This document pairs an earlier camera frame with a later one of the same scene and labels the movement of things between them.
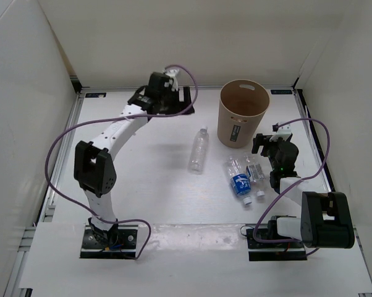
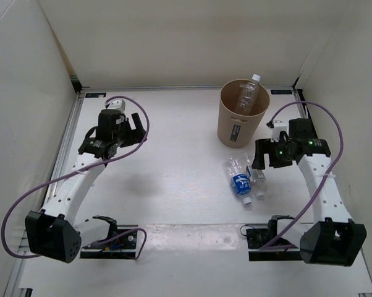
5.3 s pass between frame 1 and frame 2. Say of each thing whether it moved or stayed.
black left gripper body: moved
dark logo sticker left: stayed
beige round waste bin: stayed
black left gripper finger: moved
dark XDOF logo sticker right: stayed
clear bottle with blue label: stayed
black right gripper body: stayed
